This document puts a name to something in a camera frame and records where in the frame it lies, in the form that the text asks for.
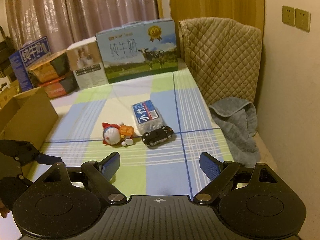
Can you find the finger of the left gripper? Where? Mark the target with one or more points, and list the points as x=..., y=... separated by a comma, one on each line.
x=47, y=159

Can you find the Doraemon toy figure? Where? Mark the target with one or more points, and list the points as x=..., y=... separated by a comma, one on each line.
x=117, y=134

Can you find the quilted beige cushion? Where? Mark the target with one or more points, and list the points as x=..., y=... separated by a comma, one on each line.
x=222, y=55

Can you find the grey blue towel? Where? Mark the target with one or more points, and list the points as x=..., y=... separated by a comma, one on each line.
x=238, y=121

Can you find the open brown cardboard box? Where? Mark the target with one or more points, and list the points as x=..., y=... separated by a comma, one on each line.
x=28, y=116

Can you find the red instant noodle bowl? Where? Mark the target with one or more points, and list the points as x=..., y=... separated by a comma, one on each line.
x=61, y=86

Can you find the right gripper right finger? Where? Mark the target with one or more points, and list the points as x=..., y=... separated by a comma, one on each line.
x=221, y=177

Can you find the black folding hand cart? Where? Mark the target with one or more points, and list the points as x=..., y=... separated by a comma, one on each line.
x=6, y=50

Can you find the person's left hand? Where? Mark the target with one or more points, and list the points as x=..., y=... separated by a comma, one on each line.
x=3, y=210

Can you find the wall power sockets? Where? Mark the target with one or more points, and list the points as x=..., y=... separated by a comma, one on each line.
x=298, y=18

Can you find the checkered table cloth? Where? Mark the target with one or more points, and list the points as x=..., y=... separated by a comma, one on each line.
x=169, y=168

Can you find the white product box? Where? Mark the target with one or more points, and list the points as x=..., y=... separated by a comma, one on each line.
x=86, y=64

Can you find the black toy car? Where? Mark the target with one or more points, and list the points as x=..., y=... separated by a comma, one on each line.
x=157, y=136

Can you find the pink sheer curtain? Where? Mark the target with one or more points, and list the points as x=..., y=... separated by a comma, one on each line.
x=64, y=22

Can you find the light blue milk box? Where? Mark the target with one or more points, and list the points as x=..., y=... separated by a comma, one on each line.
x=138, y=49

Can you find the blue tissue pack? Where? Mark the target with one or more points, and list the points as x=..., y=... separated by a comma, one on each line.
x=146, y=116

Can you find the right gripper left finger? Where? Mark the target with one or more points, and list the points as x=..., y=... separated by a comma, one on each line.
x=99, y=175

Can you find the dark blue milk carton box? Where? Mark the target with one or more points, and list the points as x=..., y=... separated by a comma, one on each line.
x=27, y=56

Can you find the tan shipping cardboard box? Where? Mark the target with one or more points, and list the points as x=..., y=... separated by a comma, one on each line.
x=8, y=90

